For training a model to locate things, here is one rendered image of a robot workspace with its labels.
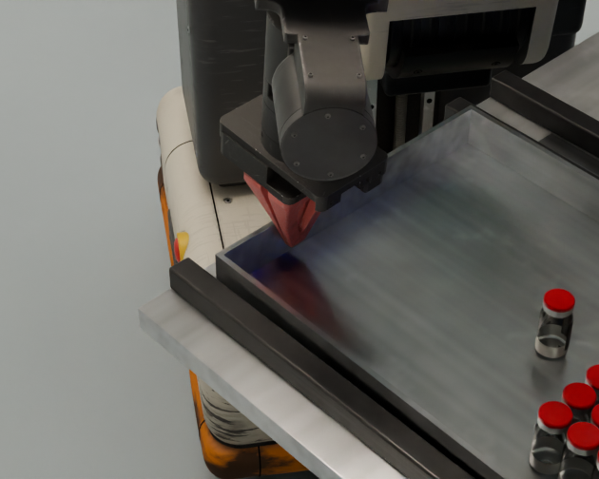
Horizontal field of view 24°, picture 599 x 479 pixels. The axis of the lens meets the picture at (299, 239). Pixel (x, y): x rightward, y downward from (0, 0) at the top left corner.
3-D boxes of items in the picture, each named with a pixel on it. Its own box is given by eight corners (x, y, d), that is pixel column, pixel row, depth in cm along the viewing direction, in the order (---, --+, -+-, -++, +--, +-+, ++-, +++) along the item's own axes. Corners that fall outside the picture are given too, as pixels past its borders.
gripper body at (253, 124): (318, 220, 90) (327, 135, 84) (216, 140, 94) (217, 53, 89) (389, 176, 93) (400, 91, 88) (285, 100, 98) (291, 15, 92)
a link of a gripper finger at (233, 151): (282, 282, 97) (290, 185, 90) (215, 226, 100) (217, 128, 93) (351, 238, 100) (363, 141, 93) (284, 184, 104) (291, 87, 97)
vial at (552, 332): (573, 348, 93) (583, 302, 90) (552, 364, 92) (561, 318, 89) (549, 331, 94) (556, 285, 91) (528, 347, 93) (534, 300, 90)
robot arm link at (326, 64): (402, -100, 82) (258, -104, 81) (434, 18, 74) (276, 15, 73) (374, 60, 90) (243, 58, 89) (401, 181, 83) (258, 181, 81)
